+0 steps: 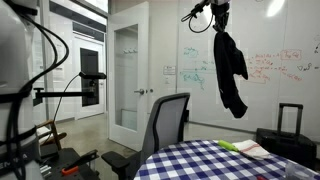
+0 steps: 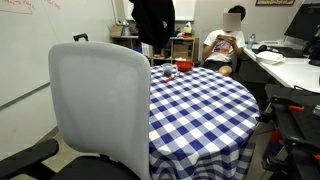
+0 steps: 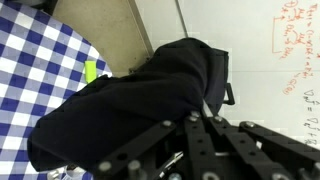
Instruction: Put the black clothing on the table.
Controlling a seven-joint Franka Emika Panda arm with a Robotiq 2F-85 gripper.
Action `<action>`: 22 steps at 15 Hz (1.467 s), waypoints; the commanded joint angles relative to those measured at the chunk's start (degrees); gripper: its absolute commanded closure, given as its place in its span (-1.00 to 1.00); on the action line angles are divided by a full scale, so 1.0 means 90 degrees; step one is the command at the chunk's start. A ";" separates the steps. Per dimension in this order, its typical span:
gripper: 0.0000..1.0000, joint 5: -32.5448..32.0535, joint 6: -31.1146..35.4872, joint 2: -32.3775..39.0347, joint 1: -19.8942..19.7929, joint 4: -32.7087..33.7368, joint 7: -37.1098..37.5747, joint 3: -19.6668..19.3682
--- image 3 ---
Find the green marker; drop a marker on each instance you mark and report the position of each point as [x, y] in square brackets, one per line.
[90, 71]

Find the black clothing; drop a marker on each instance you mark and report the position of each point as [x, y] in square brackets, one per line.
[133, 110]

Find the blue white checkered tablecloth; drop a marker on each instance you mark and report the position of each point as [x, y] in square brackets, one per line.
[33, 66]

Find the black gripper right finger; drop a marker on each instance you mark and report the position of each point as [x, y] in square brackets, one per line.
[266, 150]

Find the black suitcase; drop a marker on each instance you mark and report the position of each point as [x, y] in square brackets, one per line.
[220, 73]

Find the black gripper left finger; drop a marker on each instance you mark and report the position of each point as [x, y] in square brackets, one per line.
[146, 146]

